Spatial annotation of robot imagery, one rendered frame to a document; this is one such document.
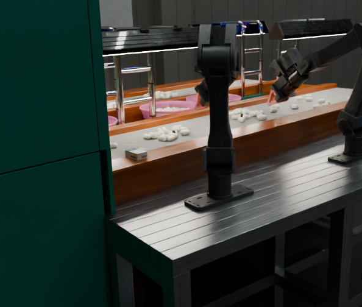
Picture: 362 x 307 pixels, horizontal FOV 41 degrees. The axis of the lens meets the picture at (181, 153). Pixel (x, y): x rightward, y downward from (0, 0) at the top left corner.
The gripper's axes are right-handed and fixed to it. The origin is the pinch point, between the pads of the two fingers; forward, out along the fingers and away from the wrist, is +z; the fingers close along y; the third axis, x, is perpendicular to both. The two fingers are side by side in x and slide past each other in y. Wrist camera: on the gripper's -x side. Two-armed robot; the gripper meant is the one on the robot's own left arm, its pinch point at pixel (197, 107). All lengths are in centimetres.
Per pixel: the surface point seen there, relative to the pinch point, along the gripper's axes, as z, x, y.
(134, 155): -1.7, 11.6, 32.8
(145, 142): 17.5, 0.5, 12.3
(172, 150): -0.7, 12.7, 18.8
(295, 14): 134, -150, -331
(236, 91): 54, -32, -88
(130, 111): 54, -31, -16
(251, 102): 28, -12, -62
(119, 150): 15.7, 2.1, 24.8
